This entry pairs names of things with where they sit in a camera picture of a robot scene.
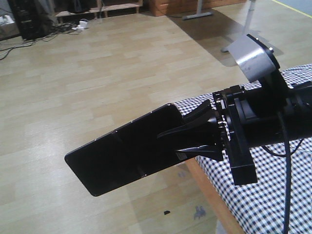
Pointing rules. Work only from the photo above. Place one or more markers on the black foldable phone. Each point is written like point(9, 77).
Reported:
point(127, 153)

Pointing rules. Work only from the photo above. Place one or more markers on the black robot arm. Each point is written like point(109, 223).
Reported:
point(274, 113)

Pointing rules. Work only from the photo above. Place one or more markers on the black computer tower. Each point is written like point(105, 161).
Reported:
point(32, 19)

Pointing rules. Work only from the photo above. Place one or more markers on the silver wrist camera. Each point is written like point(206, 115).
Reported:
point(253, 57)

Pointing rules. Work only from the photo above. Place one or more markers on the wooden shelf unit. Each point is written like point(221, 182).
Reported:
point(104, 6)

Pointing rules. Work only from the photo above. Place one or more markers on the white power adapter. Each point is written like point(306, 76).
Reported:
point(81, 25)

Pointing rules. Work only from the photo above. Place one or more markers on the checkered folded quilt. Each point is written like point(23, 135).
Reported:
point(259, 208)

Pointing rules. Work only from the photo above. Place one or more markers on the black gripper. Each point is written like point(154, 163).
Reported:
point(200, 137)

